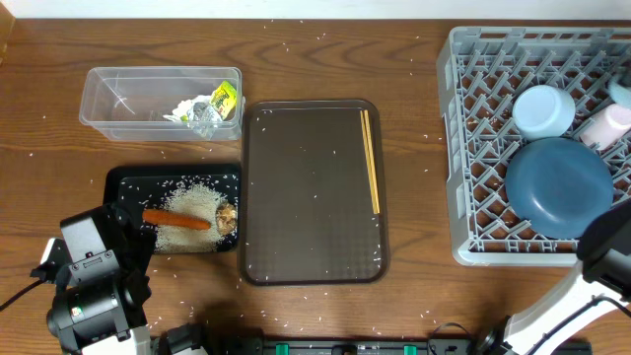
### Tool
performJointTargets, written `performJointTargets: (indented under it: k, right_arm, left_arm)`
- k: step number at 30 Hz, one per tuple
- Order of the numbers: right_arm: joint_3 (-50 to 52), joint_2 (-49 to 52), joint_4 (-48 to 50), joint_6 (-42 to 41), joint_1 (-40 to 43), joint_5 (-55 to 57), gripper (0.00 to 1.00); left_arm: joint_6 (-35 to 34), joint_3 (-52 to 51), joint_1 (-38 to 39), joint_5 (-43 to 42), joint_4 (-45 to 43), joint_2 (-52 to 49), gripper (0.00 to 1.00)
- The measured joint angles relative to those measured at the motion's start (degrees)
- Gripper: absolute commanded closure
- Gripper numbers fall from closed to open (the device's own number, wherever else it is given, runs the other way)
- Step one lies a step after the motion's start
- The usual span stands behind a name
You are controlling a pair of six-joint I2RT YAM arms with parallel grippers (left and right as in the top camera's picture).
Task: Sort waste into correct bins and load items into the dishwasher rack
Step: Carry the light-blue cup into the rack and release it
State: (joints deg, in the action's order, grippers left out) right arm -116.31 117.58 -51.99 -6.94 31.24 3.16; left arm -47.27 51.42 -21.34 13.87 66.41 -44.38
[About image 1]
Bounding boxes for clear plastic bin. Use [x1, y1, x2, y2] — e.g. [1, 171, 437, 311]
[79, 66, 245, 141]

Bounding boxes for white napkin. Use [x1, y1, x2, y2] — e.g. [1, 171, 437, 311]
[163, 96, 223, 138]

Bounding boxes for wooden chopstick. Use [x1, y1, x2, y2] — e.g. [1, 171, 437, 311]
[360, 110, 380, 214]
[362, 109, 381, 215]

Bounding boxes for light blue cup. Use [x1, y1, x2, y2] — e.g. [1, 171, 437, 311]
[607, 74, 631, 109]

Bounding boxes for grey dishwasher rack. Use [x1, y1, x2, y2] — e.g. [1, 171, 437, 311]
[437, 27, 630, 267]

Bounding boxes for black waste tray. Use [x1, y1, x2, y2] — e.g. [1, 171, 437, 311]
[104, 164, 241, 252]

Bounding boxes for pale pink cup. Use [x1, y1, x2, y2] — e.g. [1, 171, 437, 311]
[580, 104, 631, 151]

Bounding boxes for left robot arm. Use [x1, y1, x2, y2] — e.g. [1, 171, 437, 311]
[31, 202, 156, 354]

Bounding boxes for orange carrot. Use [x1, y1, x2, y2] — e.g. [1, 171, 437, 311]
[142, 209, 211, 230]

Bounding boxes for dark blue plate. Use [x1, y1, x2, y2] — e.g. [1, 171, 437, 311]
[505, 137, 614, 240]

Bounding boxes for brown food scrap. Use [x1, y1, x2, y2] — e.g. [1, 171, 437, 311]
[216, 202, 238, 236]

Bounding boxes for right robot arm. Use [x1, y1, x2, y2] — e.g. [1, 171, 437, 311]
[475, 201, 630, 355]

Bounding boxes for white rice pile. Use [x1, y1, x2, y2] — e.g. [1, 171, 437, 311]
[143, 183, 238, 254]

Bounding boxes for light blue rice bowl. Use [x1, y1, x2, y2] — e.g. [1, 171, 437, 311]
[512, 85, 576, 141]

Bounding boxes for green foil snack wrapper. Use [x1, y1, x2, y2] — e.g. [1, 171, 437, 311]
[209, 81, 237, 121]

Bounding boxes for brown serving tray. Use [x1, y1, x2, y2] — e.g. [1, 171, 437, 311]
[239, 100, 389, 286]

